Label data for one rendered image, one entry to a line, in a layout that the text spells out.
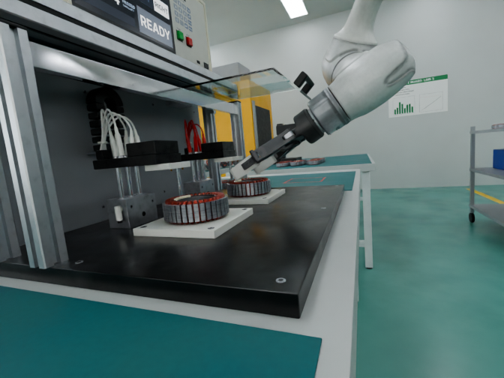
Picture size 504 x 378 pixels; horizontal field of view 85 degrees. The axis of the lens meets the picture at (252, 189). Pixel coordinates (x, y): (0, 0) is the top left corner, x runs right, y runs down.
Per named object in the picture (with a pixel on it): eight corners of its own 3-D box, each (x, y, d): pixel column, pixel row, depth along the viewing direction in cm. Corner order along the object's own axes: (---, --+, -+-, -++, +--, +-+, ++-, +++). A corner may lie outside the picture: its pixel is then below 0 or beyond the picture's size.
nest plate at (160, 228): (253, 214, 53) (253, 207, 52) (214, 238, 39) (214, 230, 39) (187, 214, 58) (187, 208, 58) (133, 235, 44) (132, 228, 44)
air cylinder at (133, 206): (158, 218, 56) (154, 191, 56) (130, 229, 50) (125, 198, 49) (139, 218, 58) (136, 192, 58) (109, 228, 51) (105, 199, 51)
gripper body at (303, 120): (323, 133, 58) (287, 158, 61) (328, 135, 65) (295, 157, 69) (303, 104, 58) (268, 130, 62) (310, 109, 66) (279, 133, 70)
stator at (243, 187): (276, 190, 74) (275, 175, 73) (262, 197, 63) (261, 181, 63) (238, 191, 78) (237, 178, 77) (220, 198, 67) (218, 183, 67)
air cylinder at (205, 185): (216, 197, 79) (214, 178, 78) (202, 202, 72) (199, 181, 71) (200, 197, 81) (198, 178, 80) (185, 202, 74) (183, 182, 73)
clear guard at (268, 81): (317, 105, 80) (316, 84, 80) (301, 91, 58) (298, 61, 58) (219, 120, 93) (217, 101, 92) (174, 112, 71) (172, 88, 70)
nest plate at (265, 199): (285, 193, 75) (285, 188, 75) (268, 204, 61) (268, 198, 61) (235, 194, 80) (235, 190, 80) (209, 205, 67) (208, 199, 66)
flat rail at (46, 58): (238, 114, 89) (236, 104, 88) (14, 62, 32) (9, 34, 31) (234, 115, 89) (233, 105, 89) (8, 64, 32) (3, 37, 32)
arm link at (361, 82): (358, 132, 58) (342, 110, 68) (433, 82, 52) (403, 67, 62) (331, 91, 53) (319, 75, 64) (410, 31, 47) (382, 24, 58)
